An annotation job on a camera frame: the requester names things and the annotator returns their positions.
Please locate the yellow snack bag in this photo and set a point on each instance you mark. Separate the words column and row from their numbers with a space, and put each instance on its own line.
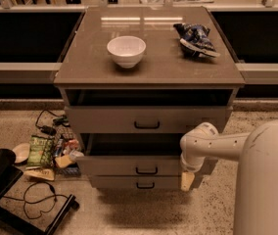
column 41, row 173

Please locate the grey drawer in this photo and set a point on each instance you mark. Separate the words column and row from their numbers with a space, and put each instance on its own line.
column 120, row 154
column 144, row 119
column 136, row 182

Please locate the white bowl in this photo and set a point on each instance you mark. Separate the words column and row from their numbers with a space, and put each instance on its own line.
column 126, row 51

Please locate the yellow sponge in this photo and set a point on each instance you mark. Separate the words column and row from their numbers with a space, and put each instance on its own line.
column 63, row 161

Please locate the green chip bag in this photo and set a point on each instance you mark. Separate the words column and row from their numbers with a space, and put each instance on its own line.
column 39, row 152

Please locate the grey drawer cabinet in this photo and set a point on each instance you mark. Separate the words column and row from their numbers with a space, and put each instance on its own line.
column 165, row 77

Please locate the blue can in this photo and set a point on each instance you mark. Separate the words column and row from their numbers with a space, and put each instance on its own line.
column 58, row 148

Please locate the grey top drawer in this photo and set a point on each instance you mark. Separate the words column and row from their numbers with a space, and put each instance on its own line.
column 144, row 119

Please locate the white plate on floor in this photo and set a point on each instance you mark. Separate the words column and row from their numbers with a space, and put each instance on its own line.
column 22, row 152

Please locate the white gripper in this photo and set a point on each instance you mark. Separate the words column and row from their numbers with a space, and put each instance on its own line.
column 189, row 166

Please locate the black chair base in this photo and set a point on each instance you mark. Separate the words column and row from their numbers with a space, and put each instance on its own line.
column 9, row 175

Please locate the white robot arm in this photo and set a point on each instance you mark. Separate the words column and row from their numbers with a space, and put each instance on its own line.
column 256, row 200

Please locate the grey bottom drawer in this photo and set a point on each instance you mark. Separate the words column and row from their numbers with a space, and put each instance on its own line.
column 136, row 182

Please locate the blue chip bag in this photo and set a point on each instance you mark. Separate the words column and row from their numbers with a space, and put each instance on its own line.
column 194, row 40

